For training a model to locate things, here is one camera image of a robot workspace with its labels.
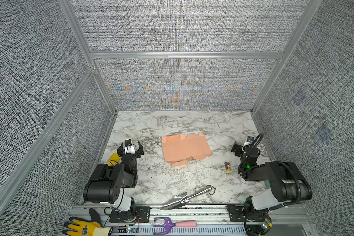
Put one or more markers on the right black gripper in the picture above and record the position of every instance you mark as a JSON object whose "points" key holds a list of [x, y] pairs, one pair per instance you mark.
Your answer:
{"points": [[238, 149]]}

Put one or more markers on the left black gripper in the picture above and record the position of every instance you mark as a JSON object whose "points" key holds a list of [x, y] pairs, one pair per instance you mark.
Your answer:
{"points": [[138, 152]]}

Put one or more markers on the pink paper box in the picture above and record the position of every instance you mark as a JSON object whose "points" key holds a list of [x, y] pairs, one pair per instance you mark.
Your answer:
{"points": [[178, 149]]}

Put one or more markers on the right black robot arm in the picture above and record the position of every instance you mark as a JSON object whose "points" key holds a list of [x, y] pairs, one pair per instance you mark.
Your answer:
{"points": [[286, 184]]}

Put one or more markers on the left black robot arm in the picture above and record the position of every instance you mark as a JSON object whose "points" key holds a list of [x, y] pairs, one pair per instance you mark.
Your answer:
{"points": [[107, 183]]}

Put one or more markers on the small brown yellow figurine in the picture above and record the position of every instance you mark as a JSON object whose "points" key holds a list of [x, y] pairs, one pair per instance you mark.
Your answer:
{"points": [[228, 167]]}

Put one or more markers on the metal garden trowel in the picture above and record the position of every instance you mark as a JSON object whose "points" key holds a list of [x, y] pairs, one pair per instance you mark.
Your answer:
{"points": [[183, 199]]}

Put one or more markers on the purple pink hand rake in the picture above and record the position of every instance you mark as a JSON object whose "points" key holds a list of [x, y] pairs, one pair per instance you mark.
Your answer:
{"points": [[168, 225]]}

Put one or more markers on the yellow black work glove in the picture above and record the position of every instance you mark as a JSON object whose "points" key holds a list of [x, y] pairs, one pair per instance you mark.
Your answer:
{"points": [[80, 227]]}

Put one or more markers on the yellow handled tool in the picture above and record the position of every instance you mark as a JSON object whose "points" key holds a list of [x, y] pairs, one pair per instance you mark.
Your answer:
{"points": [[114, 160]]}

